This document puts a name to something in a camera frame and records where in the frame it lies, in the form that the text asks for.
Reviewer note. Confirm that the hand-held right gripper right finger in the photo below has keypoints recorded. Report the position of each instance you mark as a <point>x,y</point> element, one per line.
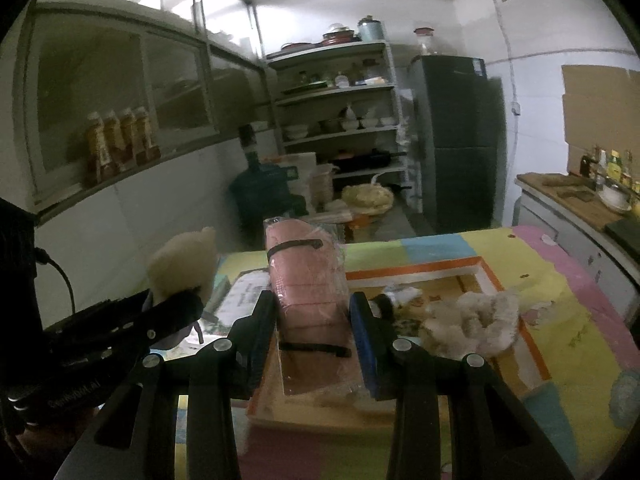
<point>365,350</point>

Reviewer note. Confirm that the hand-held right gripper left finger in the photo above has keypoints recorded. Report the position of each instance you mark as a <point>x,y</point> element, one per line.
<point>264,337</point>

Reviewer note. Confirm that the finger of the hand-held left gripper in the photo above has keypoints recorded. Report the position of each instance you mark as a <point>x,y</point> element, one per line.
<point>175,310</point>

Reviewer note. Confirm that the beige plush toy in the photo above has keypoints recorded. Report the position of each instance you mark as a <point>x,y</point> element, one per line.
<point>180,260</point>

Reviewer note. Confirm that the pink pack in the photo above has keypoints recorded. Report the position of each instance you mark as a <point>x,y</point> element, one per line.
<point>310,300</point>

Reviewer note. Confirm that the wooden tray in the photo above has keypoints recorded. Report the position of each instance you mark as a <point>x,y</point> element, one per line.
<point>440,266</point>

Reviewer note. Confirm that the green tissue pack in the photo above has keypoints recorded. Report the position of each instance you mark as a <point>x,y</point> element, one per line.
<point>220,292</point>

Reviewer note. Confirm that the floral tissue pack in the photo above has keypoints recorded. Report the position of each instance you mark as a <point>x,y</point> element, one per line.
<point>245,292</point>

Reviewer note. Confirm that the black and white sock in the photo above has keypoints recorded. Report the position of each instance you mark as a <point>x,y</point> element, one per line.
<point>400,295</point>

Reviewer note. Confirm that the fluffy white cloth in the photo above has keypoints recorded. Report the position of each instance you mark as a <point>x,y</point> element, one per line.
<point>475,320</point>

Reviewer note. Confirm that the blue water jug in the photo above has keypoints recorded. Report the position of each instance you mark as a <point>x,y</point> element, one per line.
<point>260,195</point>

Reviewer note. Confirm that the translucent plastic container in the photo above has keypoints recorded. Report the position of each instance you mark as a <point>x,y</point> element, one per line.
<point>322,187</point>

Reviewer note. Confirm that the white box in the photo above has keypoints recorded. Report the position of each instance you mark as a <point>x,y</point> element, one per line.
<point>300,170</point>

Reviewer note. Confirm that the black water pump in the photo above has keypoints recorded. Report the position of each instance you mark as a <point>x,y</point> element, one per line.
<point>248,142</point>

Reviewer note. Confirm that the black frying pan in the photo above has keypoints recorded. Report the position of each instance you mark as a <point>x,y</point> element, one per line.
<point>365,160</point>

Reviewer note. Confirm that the colourful cartoon play mat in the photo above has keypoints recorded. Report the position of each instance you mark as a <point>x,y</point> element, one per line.
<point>575,360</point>

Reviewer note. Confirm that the dark grey fridge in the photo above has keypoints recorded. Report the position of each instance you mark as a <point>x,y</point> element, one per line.
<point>455,150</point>

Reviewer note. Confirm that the group of white dishes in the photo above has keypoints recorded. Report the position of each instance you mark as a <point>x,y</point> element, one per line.
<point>350,122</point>

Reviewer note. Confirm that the wooden top kitchen counter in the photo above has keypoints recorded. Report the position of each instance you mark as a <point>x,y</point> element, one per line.
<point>560,220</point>

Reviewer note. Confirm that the white metal shelf rack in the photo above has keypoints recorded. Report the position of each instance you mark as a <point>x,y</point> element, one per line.
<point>340,90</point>

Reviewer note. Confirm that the group of jars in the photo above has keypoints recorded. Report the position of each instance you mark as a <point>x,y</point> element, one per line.
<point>345,79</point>

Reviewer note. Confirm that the flat red pan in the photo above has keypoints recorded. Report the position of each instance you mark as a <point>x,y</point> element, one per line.
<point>296,47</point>

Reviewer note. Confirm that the white bowl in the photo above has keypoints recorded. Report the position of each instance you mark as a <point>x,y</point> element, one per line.
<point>615,197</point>

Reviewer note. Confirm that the group of condiment bottles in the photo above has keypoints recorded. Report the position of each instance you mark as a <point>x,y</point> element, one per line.
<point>612,165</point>

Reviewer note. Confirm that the red pans with lid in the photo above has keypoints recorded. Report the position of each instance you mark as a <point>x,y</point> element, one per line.
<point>341,36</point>

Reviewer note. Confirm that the red lidded jar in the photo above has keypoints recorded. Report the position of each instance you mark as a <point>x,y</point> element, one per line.
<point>424,40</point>

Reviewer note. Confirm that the steel kettle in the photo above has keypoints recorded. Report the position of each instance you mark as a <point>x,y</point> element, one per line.
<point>371,30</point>

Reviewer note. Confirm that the cardboard sheet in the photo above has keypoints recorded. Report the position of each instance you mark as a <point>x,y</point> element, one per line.
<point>600,110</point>

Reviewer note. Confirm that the glass door wall cabinet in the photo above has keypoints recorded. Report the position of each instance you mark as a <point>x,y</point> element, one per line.
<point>175,85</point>

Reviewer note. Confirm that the wall socket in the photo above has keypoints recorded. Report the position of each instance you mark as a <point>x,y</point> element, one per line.
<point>517,108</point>

